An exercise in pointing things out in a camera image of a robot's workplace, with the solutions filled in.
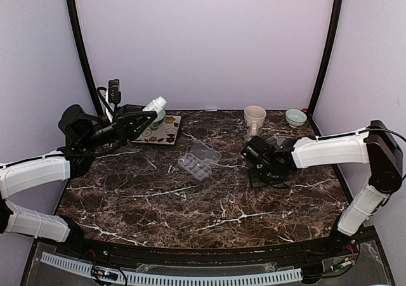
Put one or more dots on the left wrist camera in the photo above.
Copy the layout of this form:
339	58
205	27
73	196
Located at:
110	97

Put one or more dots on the floral square plate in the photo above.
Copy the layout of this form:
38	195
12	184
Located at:
164	133

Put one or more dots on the right black frame post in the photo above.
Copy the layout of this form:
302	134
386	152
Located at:
326	56

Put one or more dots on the white slotted cable duct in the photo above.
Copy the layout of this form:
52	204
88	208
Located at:
161	275

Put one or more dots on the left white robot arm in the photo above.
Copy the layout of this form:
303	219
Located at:
84	133

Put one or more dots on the small white pill bottle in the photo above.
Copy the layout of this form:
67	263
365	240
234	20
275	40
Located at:
156	105

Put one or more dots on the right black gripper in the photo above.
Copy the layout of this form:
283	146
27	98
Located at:
256	182

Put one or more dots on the green ceramic bowl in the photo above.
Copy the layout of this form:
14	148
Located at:
158	121
295	117

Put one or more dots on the beige ceramic mug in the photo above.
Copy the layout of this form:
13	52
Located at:
254	117

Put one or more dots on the black frame post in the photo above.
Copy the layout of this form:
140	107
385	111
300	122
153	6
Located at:
82	54
326	56

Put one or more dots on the left black frame post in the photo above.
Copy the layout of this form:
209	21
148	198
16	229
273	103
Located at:
82	54

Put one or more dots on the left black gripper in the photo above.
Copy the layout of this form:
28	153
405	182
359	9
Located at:
125	123

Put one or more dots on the clear plastic pill organizer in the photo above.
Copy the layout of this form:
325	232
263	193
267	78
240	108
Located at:
201	153

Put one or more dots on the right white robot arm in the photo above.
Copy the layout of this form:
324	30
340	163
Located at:
374	145

